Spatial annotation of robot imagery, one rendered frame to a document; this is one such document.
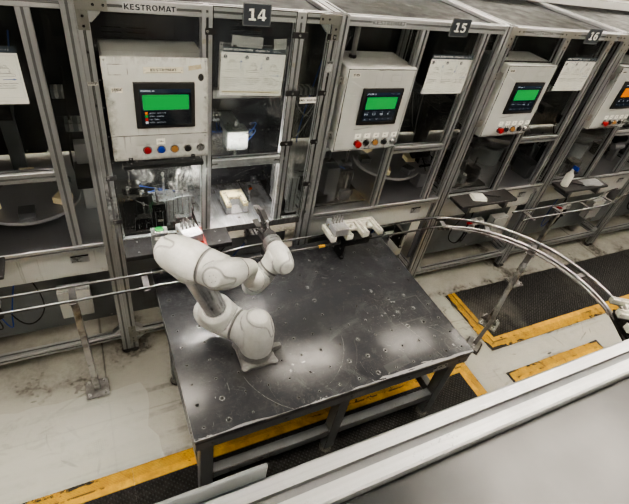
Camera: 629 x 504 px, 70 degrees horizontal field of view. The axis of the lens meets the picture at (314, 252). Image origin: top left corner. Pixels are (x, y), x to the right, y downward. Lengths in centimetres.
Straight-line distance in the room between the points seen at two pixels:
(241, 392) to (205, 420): 20
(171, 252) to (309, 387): 97
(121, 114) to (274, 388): 137
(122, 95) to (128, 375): 169
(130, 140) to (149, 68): 33
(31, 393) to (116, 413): 50
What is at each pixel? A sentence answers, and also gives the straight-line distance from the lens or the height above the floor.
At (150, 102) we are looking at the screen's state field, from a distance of 210.
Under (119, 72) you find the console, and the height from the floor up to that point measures 177.
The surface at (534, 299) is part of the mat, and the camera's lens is 433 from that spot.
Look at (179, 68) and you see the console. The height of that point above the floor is 179.
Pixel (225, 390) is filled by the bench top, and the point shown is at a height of 68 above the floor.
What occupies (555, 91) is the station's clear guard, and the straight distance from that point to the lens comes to 352.
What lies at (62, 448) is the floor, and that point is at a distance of 288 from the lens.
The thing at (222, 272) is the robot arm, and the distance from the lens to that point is 148.
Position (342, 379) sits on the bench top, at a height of 68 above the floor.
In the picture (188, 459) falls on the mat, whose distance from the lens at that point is 272.
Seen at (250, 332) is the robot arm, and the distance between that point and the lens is 202.
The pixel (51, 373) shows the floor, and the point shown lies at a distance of 316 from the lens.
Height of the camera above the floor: 248
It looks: 39 degrees down
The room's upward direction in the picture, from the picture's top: 12 degrees clockwise
